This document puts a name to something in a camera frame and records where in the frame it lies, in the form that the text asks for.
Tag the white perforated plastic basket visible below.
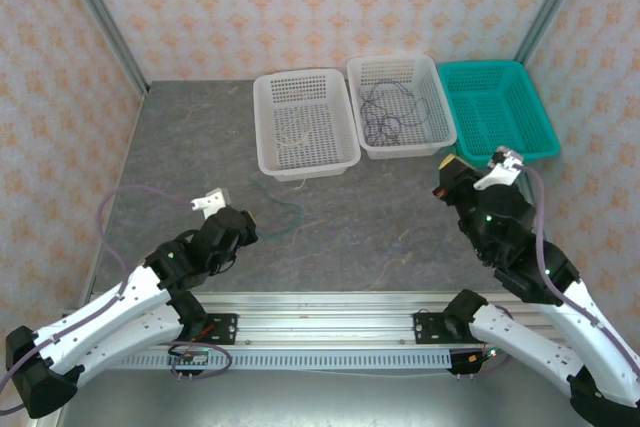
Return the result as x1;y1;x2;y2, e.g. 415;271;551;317
346;53;458;161
252;68;363;182

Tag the aluminium frame post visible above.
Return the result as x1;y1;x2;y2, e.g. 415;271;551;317
514;0;596;66
52;0;150;96

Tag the slotted white cable duct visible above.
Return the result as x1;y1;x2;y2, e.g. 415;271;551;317
107;350;454;371

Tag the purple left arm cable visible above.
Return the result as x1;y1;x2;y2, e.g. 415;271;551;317
0;184;234;411

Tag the thin green wire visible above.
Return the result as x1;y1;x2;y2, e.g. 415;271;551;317
248;175;303;241

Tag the teal perforated plastic basket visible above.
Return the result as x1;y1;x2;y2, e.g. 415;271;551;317
437;60;561;170

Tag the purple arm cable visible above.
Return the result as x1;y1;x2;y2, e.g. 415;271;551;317
474;164;640;388
0;184;234;411

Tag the thin white wire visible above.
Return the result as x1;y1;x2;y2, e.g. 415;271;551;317
276;114;315;193

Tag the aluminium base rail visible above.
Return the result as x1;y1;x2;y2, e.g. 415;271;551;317
99;291;599;348

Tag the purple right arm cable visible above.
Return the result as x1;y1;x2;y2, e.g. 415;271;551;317
474;164;640;388

